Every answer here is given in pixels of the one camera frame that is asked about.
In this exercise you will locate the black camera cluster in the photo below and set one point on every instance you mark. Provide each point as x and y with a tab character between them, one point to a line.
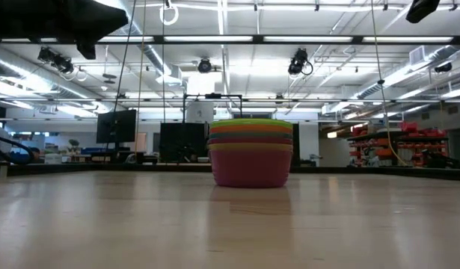
55	60

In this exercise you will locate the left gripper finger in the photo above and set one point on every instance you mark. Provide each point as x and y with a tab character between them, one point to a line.
98	20

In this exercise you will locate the green plastic bowl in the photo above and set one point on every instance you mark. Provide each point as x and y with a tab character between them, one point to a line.
251	122

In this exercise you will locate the pink plastic bowl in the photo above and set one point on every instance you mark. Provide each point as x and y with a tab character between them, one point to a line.
251	168

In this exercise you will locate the potted plant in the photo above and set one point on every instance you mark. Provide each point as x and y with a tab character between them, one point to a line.
73	142

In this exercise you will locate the black dome camera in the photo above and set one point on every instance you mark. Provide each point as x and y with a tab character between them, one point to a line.
204	65

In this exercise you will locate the white column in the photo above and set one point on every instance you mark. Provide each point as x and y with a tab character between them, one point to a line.
199	112

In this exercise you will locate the black metal rig frame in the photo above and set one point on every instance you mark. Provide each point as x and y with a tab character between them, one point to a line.
212	95

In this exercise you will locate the large black monitor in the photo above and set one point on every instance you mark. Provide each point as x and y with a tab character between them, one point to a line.
116	127

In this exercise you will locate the shelf with red bins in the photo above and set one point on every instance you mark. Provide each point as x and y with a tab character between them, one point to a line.
401	143

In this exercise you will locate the black aluminium table frame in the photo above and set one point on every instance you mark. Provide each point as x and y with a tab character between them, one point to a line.
364	170

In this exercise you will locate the black equipment box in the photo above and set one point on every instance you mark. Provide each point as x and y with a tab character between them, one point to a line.
183	142

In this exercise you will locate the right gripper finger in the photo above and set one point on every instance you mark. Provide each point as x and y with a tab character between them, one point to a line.
422	9

